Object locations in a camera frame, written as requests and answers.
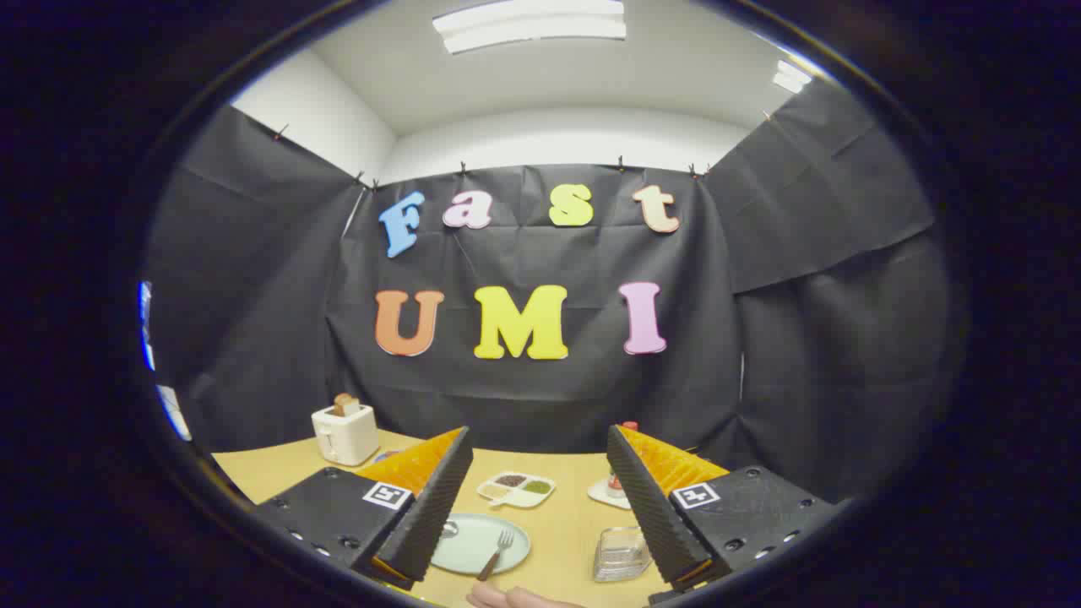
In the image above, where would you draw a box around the white toaster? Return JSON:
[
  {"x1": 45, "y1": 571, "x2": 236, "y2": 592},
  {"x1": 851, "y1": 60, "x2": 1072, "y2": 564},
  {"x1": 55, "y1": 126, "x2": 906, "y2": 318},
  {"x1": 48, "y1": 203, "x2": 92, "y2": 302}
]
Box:
[{"x1": 311, "y1": 404, "x2": 381, "y2": 467}]

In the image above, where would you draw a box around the light green plate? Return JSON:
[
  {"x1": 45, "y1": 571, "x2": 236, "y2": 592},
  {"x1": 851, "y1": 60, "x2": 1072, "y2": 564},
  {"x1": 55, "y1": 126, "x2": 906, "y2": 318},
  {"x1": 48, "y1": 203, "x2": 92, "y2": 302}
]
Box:
[{"x1": 431, "y1": 513, "x2": 532, "y2": 577}]

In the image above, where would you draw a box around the small ceiling light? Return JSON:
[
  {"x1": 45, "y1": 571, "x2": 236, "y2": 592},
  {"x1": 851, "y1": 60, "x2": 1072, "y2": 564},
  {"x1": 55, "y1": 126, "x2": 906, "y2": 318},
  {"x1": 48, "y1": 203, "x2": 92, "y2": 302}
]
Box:
[{"x1": 771, "y1": 59, "x2": 813, "y2": 94}]

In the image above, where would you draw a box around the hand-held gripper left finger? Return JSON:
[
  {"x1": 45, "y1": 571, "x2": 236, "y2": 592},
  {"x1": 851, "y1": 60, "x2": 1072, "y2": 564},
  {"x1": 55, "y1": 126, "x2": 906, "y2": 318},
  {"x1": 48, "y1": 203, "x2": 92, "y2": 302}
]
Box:
[{"x1": 252, "y1": 426, "x2": 474, "y2": 592}]

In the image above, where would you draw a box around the long ceiling light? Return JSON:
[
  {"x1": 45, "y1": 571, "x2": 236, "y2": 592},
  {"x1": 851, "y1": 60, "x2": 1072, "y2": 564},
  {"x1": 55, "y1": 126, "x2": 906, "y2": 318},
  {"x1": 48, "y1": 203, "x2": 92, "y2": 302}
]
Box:
[{"x1": 432, "y1": 0, "x2": 627, "y2": 56}]

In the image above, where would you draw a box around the white divided tray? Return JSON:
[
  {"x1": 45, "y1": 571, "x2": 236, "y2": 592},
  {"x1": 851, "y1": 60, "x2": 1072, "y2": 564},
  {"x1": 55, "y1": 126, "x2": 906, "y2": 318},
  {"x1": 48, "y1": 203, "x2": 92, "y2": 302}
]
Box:
[{"x1": 476, "y1": 471, "x2": 557, "y2": 509}]

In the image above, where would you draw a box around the metal wire basket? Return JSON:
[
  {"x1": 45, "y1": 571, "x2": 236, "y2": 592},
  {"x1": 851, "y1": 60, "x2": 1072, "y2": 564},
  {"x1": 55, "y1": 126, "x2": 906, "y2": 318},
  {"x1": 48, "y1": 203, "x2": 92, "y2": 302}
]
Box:
[{"x1": 593, "y1": 526, "x2": 651, "y2": 584}]

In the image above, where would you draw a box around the white square coaster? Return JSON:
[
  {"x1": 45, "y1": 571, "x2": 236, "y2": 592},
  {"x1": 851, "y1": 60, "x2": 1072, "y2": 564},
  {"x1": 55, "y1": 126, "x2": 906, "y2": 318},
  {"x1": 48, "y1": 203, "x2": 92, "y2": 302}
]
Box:
[{"x1": 589, "y1": 479, "x2": 633, "y2": 510}]

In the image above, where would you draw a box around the black backdrop cloth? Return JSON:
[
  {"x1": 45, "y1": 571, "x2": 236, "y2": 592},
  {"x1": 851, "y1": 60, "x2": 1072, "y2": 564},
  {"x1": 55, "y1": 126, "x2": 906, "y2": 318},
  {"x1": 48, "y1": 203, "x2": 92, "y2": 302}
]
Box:
[{"x1": 144, "y1": 80, "x2": 964, "y2": 508}]

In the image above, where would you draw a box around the red capped water bottle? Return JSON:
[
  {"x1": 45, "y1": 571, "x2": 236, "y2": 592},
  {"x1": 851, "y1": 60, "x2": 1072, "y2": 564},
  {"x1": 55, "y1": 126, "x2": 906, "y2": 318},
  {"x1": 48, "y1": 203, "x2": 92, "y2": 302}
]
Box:
[{"x1": 606, "y1": 420, "x2": 640, "y2": 499}]

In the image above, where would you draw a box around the wooden handled metal fork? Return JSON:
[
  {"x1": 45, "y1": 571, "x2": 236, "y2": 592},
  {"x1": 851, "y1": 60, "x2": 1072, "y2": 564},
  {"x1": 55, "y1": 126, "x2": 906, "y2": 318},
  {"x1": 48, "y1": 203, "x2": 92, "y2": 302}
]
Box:
[{"x1": 477, "y1": 529, "x2": 516, "y2": 583}]

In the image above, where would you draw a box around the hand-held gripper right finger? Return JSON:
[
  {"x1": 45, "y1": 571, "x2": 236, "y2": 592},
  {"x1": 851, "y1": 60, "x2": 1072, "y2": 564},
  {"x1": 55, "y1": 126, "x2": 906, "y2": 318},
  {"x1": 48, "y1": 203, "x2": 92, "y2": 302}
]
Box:
[{"x1": 606, "y1": 424, "x2": 841, "y2": 592}]

